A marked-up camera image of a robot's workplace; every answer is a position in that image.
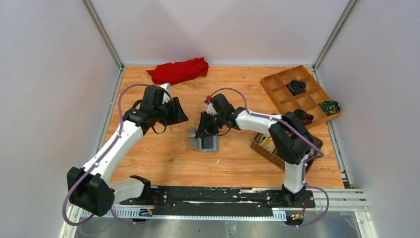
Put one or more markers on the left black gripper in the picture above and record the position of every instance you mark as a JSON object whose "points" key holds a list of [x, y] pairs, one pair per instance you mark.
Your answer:
{"points": [[172, 111]]}

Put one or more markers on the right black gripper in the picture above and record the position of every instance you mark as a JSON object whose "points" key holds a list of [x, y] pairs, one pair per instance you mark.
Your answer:
{"points": [[207, 121]]}

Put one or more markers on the black credit card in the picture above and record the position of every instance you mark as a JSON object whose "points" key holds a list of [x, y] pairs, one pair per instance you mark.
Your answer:
{"points": [[208, 143]]}

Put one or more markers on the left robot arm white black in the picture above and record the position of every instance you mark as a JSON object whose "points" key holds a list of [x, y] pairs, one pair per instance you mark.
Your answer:
{"points": [[89, 186]]}

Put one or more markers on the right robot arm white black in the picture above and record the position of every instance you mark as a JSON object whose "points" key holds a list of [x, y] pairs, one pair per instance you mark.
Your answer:
{"points": [[291, 139]]}

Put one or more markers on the cards in basket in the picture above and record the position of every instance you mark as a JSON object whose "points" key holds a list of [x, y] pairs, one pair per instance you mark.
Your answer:
{"points": [[266, 143]]}

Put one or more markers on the red cloth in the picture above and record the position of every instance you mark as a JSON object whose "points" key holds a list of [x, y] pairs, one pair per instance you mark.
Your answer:
{"points": [[179, 72]]}

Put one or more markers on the woven wicker basket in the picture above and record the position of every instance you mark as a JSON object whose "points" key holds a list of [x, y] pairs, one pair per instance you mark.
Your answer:
{"points": [[274, 157]]}

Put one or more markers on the wooden compartment tray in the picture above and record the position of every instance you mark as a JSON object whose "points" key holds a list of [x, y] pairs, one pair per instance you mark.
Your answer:
{"points": [[275, 87]]}

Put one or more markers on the black rolled belt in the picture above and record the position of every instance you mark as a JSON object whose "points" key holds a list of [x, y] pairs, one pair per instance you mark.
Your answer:
{"points": [[296, 87]]}

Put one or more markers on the dark brown rolled belt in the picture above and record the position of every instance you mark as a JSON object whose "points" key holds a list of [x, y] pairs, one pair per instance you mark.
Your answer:
{"points": [[303, 116]]}

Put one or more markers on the blue yellow rolled tie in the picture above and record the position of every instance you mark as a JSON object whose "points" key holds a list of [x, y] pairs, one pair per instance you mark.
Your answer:
{"points": [[330, 107]]}

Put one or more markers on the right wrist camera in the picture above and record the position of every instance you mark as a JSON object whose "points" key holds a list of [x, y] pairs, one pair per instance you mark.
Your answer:
{"points": [[210, 108]]}

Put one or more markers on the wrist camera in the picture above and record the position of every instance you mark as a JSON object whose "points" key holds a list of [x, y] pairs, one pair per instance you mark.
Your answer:
{"points": [[210, 108], [167, 88]]}

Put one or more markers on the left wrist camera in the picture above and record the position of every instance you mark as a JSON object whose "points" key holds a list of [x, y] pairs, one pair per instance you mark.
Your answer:
{"points": [[167, 88]]}

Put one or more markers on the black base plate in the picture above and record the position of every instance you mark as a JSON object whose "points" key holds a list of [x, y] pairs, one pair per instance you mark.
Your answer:
{"points": [[204, 201]]}

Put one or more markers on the aluminium frame rail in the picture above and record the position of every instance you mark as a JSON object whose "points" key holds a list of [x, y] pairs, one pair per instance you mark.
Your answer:
{"points": [[329, 200]]}

